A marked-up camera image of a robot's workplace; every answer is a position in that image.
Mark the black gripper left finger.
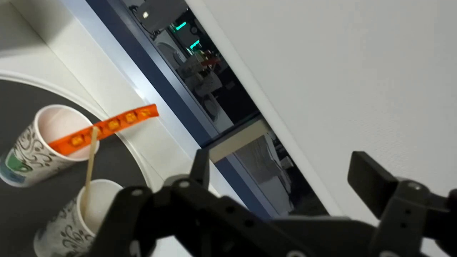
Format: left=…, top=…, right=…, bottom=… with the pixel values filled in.
left=87, top=147, right=298, bottom=257

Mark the white window blind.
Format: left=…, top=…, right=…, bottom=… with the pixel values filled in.
left=184, top=0, right=457, bottom=230

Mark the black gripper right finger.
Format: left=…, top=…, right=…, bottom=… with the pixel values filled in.
left=347, top=150, right=457, bottom=257

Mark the patterned paper cup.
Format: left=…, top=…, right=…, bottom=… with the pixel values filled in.
left=33, top=177, right=125, bottom=257
left=0, top=102, right=101, bottom=188

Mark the orange sachet strip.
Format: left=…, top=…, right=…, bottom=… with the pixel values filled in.
left=48, top=102, right=160, bottom=155

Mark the dark blue window frame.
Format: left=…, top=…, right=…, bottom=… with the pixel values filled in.
left=61, top=0, right=287, bottom=220

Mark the wooden stir stick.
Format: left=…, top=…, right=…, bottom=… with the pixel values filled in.
left=84, top=125, right=100, bottom=185

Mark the round white-rimmed dark tray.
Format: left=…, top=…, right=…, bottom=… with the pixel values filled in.
left=0, top=70, right=158, bottom=257

